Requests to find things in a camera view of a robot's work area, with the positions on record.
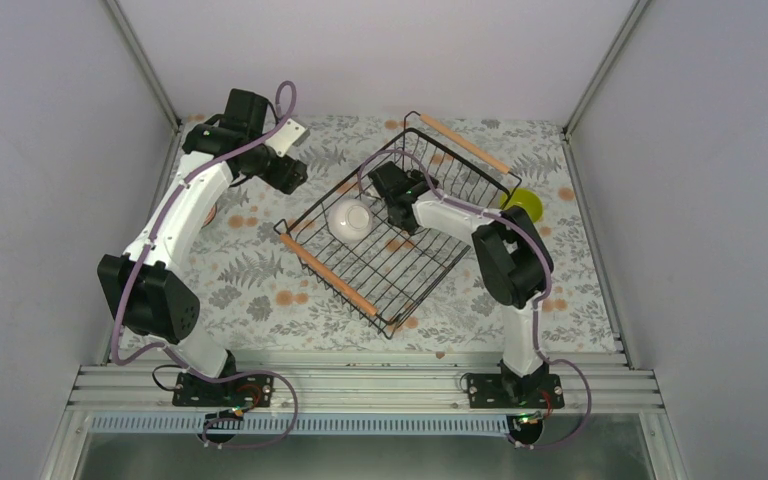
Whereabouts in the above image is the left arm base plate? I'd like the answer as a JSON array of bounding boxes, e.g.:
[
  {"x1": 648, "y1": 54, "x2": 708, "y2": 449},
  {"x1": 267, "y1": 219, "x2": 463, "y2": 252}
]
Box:
[{"x1": 171, "y1": 373, "x2": 275, "y2": 409}]

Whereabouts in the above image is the perforated cable duct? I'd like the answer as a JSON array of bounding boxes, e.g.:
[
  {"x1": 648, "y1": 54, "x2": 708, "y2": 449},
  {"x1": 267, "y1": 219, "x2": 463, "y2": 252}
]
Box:
[{"x1": 88, "y1": 412, "x2": 509, "y2": 437}]

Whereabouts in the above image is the aluminium rail frame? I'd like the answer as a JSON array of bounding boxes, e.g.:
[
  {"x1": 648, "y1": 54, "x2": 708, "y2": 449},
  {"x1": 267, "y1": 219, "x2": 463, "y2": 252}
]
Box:
[{"x1": 43, "y1": 351, "x2": 686, "y2": 479}]

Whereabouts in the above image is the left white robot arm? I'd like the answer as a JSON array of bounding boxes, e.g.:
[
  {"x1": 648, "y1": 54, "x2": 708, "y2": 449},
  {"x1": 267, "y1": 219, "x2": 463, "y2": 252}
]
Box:
[{"x1": 97, "y1": 81, "x2": 307, "y2": 405}]

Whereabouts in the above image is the yellow-green bowl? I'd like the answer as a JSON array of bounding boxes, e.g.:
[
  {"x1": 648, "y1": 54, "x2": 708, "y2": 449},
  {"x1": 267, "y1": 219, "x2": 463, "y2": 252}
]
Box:
[{"x1": 498, "y1": 188, "x2": 544, "y2": 223}]

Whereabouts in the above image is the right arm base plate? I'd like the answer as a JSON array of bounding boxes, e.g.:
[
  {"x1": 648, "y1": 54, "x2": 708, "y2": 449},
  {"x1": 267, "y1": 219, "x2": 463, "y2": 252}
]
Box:
[{"x1": 461, "y1": 373, "x2": 566, "y2": 410}]

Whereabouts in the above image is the white ceramic bowl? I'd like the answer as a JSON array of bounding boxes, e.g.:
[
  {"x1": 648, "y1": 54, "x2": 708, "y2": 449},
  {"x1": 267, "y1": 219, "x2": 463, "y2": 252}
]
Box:
[{"x1": 327, "y1": 199, "x2": 373, "y2": 243}]

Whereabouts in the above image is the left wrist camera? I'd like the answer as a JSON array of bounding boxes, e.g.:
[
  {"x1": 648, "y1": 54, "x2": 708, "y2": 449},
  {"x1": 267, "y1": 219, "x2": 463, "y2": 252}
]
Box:
[{"x1": 264, "y1": 118, "x2": 309, "y2": 157}]

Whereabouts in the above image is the floral tablecloth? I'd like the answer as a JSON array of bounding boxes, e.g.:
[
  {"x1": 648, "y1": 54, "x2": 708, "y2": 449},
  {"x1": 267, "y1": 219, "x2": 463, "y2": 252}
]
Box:
[{"x1": 182, "y1": 114, "x2": 615, "y2": 357}]

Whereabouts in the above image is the black wire dish rack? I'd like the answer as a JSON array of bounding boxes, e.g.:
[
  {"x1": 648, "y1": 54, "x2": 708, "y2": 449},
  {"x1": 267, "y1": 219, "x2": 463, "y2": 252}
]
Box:
[{"x1": 275, "y1": 111, "x2": 510, "y2": 338}]

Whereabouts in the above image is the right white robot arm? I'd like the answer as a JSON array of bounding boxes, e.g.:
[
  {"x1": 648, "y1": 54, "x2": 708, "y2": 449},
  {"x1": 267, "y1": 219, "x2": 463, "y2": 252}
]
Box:
[{"x1": 369, "y1": 161, "x2": 554, "y2": 407}]

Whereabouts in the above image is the pink patterned bowl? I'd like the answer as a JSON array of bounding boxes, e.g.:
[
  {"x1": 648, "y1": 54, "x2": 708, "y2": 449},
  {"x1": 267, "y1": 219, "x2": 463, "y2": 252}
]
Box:
[{"x1": 202, "y1": 204, "x2": 218, "y2": 227}]

